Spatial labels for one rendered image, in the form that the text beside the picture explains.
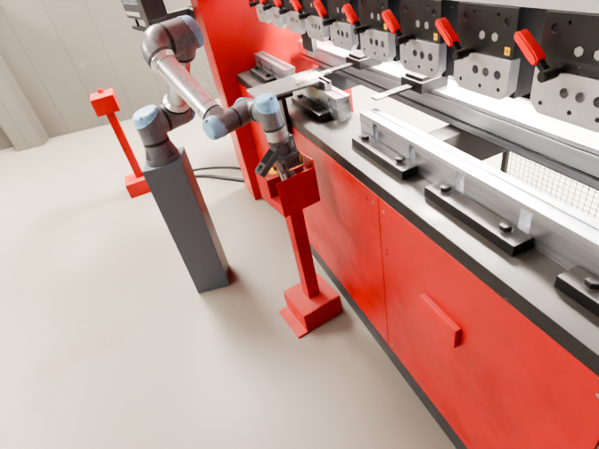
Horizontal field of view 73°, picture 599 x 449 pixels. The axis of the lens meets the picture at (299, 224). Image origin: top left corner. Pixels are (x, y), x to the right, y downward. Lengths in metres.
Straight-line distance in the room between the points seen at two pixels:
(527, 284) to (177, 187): 1.48
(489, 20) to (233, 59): 1.87
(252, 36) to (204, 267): 1.35
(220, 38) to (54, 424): 2.07
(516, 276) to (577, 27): 0.45
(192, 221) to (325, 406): 1.03
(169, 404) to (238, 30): 1.97
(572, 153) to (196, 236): 1.58
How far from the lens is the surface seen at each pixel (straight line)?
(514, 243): 0.96
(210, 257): 2.16
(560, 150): 1.22
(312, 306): 1.89
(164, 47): 1.54
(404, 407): 1.72
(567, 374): 0.93
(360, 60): 1.83
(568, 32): 0.80
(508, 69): 0.88
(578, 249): 0.93
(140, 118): 1.86
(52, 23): 5.38
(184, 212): 2.00
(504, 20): 0.88
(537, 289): 0.92
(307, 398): 1.77
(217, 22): 2.54
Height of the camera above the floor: 1.52
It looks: 36 degrees down
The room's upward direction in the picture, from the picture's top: 13 degrees counter-clockwise
